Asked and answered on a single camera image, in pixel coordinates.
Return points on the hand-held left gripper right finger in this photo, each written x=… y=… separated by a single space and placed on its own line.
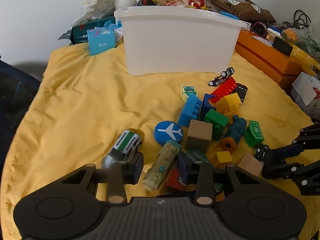
x=183 y=167

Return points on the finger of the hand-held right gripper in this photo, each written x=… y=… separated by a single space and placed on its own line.
x=285 y=153
x=277 y=172

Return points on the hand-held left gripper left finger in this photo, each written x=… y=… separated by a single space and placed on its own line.
x=136 y=167

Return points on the red block with face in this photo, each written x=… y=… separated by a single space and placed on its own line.
x=175 y=180

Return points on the beige toy locomotive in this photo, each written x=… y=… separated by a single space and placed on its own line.
x=162 y=165

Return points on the green white toy train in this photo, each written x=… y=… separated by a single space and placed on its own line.
x=123 y=145

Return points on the wooden wedge block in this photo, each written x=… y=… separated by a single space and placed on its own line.
x=250 y=165

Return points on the wooden cube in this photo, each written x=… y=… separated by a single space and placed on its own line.
x=198 y=136

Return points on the green patterned block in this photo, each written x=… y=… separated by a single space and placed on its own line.
x=254 y=133

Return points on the blue round airplane disc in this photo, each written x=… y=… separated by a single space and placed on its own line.
x=168 y=133

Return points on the small yellow cube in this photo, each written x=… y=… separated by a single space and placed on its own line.
x=223 y=158

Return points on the teal orange toy figure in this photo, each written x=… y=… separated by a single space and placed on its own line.
x=235 y=132

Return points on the green toy brick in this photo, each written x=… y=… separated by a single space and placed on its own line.
x=215 y=122

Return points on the blue toy brick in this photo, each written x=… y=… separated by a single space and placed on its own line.
x=188 y=112

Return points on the dark blue arch block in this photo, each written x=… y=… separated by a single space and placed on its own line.
x=206 y=106

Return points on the frog print block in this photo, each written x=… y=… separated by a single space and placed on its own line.
x=188 y=92

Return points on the yellow toy brick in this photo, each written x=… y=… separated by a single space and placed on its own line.
x=228 y=102

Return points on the red long toy brick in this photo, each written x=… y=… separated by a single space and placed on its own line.
x=225 y=88

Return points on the white black toy police car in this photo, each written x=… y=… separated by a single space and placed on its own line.
x=222 y=76

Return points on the white plastic bin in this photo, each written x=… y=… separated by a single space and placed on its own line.
x=175 y=42

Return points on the white paper bag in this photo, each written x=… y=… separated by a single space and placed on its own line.
x=306 y=92

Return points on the yellow blanket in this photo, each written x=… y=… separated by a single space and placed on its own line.
x=87 y=100

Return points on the orange box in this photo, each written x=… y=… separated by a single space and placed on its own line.
x=265 y=57

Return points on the small black box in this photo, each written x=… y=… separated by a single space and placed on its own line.
x=282 y=46

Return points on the plastic bag with orange fruit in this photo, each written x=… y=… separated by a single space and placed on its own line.
x=292 y=34

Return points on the small white box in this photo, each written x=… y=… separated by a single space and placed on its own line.
x=273 y=32

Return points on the hair dryer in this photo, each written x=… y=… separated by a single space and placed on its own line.
x=260 y=28

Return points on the light blue card box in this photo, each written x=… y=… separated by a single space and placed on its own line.
x=101 y=41

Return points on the dark blue fabric chair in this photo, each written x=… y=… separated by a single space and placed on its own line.
x=15 y=92

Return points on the dark green tissue pack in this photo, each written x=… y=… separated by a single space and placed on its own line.
x=80 y=33

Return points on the brown parcel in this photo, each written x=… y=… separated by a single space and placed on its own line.
x=245 y=11

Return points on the blue black helmet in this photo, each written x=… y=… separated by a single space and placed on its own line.
x=146 y=2

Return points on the white bowl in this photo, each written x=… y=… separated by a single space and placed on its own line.
x=125 y=2

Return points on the white plastic bag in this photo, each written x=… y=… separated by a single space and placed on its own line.
x=100 y=2

